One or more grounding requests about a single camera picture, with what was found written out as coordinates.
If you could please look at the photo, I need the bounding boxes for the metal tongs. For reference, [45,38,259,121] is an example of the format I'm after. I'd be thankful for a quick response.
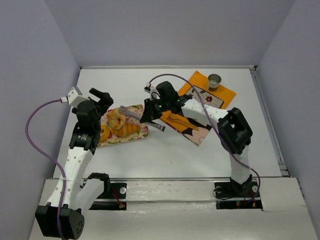
[118,105,166,132]

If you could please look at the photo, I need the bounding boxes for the round bagel bread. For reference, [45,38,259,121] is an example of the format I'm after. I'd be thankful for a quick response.
[107,108,126,130]

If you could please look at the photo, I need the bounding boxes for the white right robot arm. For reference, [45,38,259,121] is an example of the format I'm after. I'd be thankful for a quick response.
[140,81,253,198]

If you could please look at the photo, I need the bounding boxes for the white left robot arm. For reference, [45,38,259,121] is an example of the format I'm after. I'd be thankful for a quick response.
[35,87,114,240]

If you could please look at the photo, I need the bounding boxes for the floral rectangular tray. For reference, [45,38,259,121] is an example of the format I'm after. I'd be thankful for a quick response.
[98,107,149,147]

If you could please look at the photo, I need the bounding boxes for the wooden spoon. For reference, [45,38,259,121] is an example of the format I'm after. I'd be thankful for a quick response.
[169,112,191,126]

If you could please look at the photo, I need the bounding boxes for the small yellow donut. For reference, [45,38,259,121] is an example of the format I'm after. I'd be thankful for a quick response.
[99,125,111,143]

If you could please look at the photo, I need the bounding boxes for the golden croissant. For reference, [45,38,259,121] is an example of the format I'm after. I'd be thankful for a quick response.
[110,123,141,138]

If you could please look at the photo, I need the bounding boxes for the square floral ceramic plate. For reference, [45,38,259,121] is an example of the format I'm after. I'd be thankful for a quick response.
[185,86,224,108]

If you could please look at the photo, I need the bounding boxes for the orange cloth napkin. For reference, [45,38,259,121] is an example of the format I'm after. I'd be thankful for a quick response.
[160,71,236,146]

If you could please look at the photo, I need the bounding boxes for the small metal cup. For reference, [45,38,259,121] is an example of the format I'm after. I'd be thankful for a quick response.
[207,73,222,91]

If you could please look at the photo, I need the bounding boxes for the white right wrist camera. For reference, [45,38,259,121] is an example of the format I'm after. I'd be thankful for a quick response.
[144,82,160,100]

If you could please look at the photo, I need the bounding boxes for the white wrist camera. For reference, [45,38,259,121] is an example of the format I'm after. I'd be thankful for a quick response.
[59,86,83,108]
[144,82,160,100]

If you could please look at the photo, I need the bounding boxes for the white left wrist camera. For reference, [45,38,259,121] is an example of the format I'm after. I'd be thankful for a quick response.
[59,86,83,108]

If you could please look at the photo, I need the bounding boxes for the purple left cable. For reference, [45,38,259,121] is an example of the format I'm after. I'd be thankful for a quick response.
[24,99,70,238]

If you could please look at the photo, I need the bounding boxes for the aluminium front rail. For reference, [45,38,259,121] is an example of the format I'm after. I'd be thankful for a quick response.
[81,176,233,182]

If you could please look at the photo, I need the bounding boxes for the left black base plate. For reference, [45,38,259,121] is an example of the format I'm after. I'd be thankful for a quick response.
[90,182,127,211]

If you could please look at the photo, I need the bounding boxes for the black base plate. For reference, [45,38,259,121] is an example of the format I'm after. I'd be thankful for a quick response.
[212,181,263,210]
[90,182,127,211]

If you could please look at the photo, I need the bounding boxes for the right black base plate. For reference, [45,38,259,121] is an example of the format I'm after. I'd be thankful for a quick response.
[212,181,263,210]

